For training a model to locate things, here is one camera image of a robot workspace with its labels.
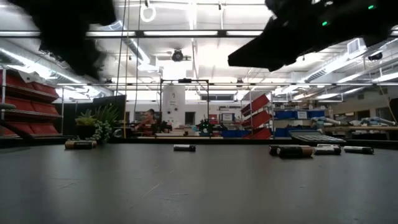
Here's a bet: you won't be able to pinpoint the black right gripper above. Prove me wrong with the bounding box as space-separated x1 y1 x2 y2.
228 0 324 72

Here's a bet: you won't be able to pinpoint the black marker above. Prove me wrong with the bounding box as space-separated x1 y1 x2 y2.
173 144 197 152

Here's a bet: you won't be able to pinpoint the tilted red bin rack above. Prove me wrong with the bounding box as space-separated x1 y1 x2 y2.
240 93 274 140

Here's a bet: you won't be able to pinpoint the blue storage bins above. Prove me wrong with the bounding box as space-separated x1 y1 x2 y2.
274 109 326 121

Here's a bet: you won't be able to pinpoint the black rig crossbar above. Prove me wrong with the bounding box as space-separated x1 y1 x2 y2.
0 29 265 39

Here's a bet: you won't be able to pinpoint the black screen panel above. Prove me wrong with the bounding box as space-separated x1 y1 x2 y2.
92 94 127 125

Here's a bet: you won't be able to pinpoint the low blue bins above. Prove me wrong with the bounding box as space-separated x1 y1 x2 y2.
221 129 251 139

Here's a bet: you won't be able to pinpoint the red storage bin shelf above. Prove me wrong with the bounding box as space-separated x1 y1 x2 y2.
0 68 63 138

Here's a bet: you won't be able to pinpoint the white air vent unit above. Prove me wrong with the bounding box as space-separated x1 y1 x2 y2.
346 37 367 56

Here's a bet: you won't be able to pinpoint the green black small robot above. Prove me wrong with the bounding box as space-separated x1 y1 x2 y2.
198 118 214 135

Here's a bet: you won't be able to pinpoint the green succulent plant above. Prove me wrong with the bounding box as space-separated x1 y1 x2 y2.
74 104 121 144

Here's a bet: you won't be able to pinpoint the black desk calculator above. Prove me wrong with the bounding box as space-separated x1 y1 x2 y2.
288 129 347 144

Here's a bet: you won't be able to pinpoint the white cylindrical tank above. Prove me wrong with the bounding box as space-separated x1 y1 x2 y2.
161 84 187 128

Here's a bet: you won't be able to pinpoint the person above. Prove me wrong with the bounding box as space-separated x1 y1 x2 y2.
135 108 158 133

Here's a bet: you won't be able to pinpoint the wooden workbench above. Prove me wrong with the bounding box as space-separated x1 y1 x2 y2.
323 125 398 141

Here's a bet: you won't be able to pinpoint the silver ventilation duct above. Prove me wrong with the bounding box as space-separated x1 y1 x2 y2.
0 39 114 97

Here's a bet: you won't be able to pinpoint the white ring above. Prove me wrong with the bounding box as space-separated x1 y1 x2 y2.
139 2 157 23

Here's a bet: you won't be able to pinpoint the black metal frame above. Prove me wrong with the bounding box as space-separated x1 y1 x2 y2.
159 78 210 138

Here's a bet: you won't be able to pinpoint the black round camera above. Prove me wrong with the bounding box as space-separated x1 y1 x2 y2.
170 49 192 63

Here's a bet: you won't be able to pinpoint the black diagonal frame strut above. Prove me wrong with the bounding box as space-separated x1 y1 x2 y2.
0 119 35 141

